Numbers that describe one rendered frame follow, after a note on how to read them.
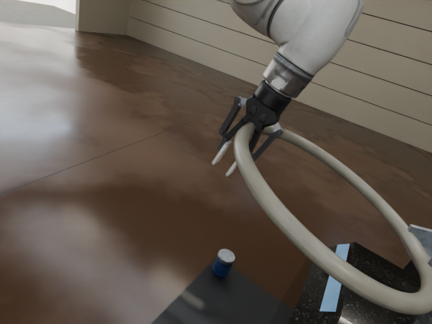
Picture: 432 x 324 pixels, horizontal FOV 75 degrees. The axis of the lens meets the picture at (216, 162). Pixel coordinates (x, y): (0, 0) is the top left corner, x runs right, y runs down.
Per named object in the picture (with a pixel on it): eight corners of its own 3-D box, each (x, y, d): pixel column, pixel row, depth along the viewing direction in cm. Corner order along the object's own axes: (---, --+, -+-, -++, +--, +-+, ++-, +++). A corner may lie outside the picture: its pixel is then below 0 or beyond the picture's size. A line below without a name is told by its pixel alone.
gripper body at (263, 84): (257, 76, 57) (233, 113, 62) (290, 101, 56) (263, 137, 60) (267, 76, 64) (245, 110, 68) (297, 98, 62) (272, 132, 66)
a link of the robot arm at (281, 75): (310, 77, 52) (290, 103, 55) (316, 77, 60) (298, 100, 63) (271, 49, 54) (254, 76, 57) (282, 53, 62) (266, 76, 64)
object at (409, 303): (384, 201, 84) (392, 194, 82) (488, 383, 41) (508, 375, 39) (247, 110, 82) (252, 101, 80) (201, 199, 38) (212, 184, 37)
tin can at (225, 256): (231, 274, 167) (238, 259, 161) (218, 279, 161) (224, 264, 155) (222, 261, 174) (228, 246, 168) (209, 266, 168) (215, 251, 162)
